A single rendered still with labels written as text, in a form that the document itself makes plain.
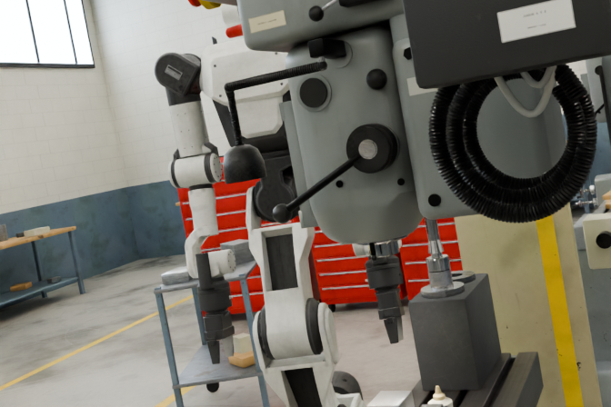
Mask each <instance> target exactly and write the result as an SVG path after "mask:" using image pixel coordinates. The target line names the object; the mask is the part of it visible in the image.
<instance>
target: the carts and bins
mask: <svg viewBox="0 0 611 407"><path fill-rule="evenodd" d="M220 246H221V251H222V250H228V249H230V250H232V251H233V253H234V255H235V271H234V272H233V273H227V274H225V275H224V277H225V280H228V281H229V282H233V281H239V280H240V284H241V289H242V294H243V299H244V304H245V313H246V318H247V323H248V328H249V333H250V334H247V333H240V334H238V335H235V336H233V345H234V356H231V357H225V350H224V346H223V343H222V341H221V342H220V363H218V364H212V360H211V356H210V352H209V349H208V345H207V341H205V336H204V332H205V324H204V318H203V314H202V311H200V307H199V300H198V293H197V285H198V284H199V280H198V278H192V277H191V276H190V275H189V273H188V271H187V265H186V266H181V267H176V268H174V269H172V270H171V271H169V272H167V273H164V274H162V275H161V278H162V283H163V284H161V285H160V286H159V287H156V288H155V290H154V294H155V298H156V302H157V308H158V312H159V317H160V322H161V327H162V332H163V336H164V341H165V350H166V355H167V360H168V364H169V370H170V374H171V379H172V384H173V385H172V389H174V394H175V402H176V407H184V403H183V398H182V393H181V388H185V387H191V386H197V385H203V384H206V388H207V390H208V391H210V392H216V391H217V390H218V388H219V383H220V382H226V381H232V380H238V379H244V378H250V377H256V376H257V377H258V381H259V387H260V392H261V397H262V402H263V406H264V407H270V404H269V400H268V394H267V389H266V384H265V377H264V374H263V371H262V370H261V368H260V365H259V361H258V357H257V353H256V349H255V342H254V337H253V322H254V316H253V311H252V306H251V302H250V296H249V291H248V286H247V281H246V278H247V277H248V275H249V274H250V273H251V272H252V271H253V270H254V269H255V267H256V266H257V262H256V260H255V257H254V256H253V255H252V253H251V251H250V249H249V240H241V239H238V240H234V241H231V242H227V243H220ZM190 288H192V293H193V297H194V302H195V311H196V316H197V320H198V326H199V331H200V335H201V340H202V346H201V347H200V349H199V350H198V351H197V353H196V354H195V356H194V357H193V358H192V360H191V361H190V362H189V364H188V365H187V366H186V367H185V369H184V370H183V371H182V373H181V374H180V375H179V377H178V374H177V369H176V364H175V356H174V350H173V345H172V341H171V336H170V331H169V326H168V321H167V317H166V312H165V303H164V298H163V294H162V293H167V292H173V291H179V290H184V289H190Z"/></svg>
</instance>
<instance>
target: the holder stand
mask: <svg viewBox="0 0 611 407"><path fill-rule="evenodd" d="M451 273H452V278H453V283H454V285H453V286H452V287H450V288H446V289H441V290H433V289H431V286H430V284H429V285H427V286H425V287H423V288H421V292H420V293H419V294H418V295H417V296H415V297H414V298H413V299H412V300H411V301H410V302H409V303H408V308H409V313H410V319H411V324H412V329H413V335H414V340H415V346H416V355H417V360H418V366H419V371H420V376H421V382H422V387H423V391H435V390H436V386H437V385H438V386H439V387H440V390H441V391H464V390H480V389H481V387H482V386H483V384H484V382H485V381H486V378H487V377H488V375H489V373H490V372H491V371H492V369H493V367H494V366H495V364H496V362H497V360H498V358H499V357H500V355H501V348H500V342H499V337H498V331H497V326H496V316H495V310H494V305H493V299H492V294H491V288H490V282H489V278H488V274H487V273H475V272H473V271H454V272H451Z"/></svg>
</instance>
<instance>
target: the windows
mask: <svg viewBox="0 0 611 407"><path fill-rule="evenodd" d="M0 67H24V68H95V61H94V57H93V52H92V46H91V42H90V37H89V33H88V28H87V22H86V18H85V9H84V5H83V0H0Z"/></svg>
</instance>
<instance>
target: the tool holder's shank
mask: <svg viewBox="0 0 611 407"><path fill-rule="evenodd" d="M425 222H426V232H427V237H428V253H431V257H432V258H438V257H441V256H443V255H442V252H443V251H444V249H443V246H442V244H441V241H440V236H439V231H438V226H437V220H430V219H427V218H425Z"/></svg>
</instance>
